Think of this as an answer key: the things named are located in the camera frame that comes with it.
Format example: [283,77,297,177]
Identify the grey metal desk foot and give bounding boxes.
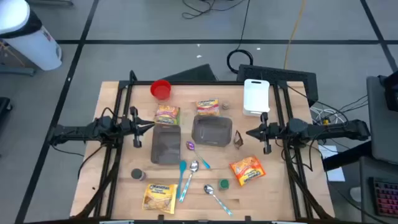
[26,0,74,6]

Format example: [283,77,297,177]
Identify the wide grey translucent bin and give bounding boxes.
[191,114,233,147]

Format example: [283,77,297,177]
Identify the tangled black cable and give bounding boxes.
[182,0,248,19]

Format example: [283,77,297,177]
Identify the white trash can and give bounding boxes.
[0,0,63,72]

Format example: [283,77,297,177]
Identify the red plastic cup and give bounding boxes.
[150,79,172,101]

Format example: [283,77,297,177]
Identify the yellow red ramen packet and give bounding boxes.
[195,98,220,116]

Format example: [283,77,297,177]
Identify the white cable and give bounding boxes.
[310,105,332,125]

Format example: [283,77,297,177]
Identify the teal plastic spoon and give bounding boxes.
[175,159,188,200]

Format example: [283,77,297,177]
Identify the orange ramen packet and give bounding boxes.
[229,155,267,187]

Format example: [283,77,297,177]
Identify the white paper sheet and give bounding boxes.
[317,144,346,183]

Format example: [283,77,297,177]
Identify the black desktop device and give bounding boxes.
[377,70,398,112]

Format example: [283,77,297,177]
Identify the yellow cable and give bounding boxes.
[283,0,307,70]

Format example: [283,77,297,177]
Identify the black perforated computer case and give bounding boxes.
[236,63,319,107]

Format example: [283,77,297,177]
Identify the black wedge panel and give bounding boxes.
[161,63,218,82]

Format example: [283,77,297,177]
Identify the coiled black cable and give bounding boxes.
[226,0,254,75]

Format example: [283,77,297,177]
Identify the purple iridescent spoon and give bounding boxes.
[185,141,211,170]

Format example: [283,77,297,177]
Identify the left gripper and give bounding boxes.
[119,106,155,149]

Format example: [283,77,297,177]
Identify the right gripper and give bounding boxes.
[246,111,289,156]

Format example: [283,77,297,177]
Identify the black lid purple label jar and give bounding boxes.
[131,168,147,182]

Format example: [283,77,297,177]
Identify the silver spoon light-blue handle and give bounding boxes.
[178,160,200,203]
[203,184,234,217]

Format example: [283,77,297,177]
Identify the long grey translucent bin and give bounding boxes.
[150,123,182,165]

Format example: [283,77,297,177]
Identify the pink backlit keyboard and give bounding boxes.
[369,176,398,218]

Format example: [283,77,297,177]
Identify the white computer mouse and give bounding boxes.
[349,185,363,203]

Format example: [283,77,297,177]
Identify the grey keyboard desk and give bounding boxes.
[359,155,398,224]

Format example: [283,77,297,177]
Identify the brown snack pouch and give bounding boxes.
[233,129,244,149]

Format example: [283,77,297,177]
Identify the wooden desk grey legs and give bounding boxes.
[0,63,35,77]

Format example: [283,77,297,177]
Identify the black support bar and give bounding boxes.
[322,140,374,172]

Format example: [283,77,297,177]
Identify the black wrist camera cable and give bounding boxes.
[99,107,119,121]

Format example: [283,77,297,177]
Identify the white plastic bin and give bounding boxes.
[243,78,271,117]

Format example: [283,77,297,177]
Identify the green yellow ramen packet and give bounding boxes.
[154,104,181,126]

